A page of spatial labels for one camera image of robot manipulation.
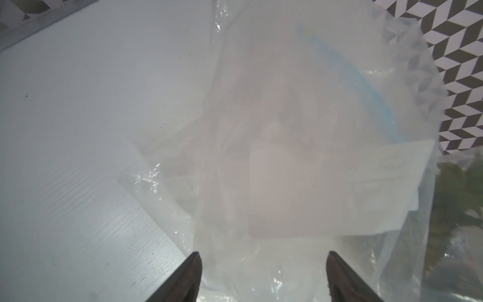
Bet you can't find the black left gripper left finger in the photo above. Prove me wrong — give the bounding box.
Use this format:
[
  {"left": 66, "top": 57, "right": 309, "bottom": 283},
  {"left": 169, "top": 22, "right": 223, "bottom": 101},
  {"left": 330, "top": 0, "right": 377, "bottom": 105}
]
[{"left": 146, "top": 252, "right": 203, "bottom": 302}]

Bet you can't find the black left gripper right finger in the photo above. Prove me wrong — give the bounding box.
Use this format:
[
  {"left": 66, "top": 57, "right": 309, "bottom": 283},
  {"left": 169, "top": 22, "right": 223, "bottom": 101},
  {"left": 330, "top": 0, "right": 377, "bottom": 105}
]
[{"left": 326, "top": 251, "right": 383, "bottom": 302}]

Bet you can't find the clear zip-top bag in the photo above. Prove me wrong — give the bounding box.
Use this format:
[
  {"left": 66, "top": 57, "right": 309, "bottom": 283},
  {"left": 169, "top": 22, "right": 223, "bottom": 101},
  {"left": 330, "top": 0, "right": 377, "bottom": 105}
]
[
  {"left": 420, "top": 147, "right": 482, "bottom": 301},
  {"left": 119, "top": 1, "right": 447, "bottom": 301}
]

